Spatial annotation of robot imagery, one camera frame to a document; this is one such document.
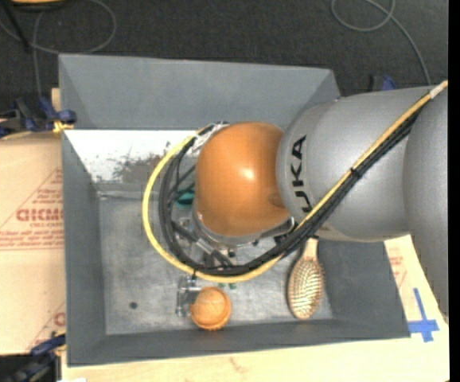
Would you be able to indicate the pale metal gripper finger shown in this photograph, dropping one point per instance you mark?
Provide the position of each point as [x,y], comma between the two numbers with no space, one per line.
[183,301]

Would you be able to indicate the orange ball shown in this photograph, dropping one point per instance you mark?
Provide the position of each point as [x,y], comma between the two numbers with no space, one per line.
[211,308]

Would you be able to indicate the grey metal bin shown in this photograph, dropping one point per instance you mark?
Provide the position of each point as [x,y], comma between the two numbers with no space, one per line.
[134,261]

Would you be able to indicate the wooden hairbrush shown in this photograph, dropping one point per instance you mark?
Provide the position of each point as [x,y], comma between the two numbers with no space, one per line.
[305,289]

